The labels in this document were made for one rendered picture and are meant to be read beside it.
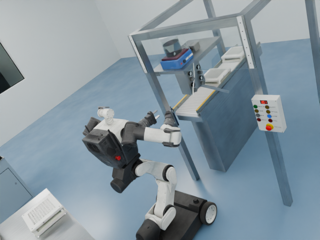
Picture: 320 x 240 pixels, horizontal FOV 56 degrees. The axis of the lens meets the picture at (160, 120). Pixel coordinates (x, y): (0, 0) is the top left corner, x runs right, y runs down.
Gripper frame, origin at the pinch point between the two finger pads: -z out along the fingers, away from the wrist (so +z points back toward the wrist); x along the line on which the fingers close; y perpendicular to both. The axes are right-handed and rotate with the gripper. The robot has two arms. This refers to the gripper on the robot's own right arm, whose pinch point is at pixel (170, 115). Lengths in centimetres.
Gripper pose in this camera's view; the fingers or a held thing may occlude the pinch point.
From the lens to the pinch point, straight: 242.3
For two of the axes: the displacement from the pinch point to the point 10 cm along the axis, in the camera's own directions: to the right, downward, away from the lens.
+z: -1.1, 5.4, -8.3
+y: 9.2, -2.5, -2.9
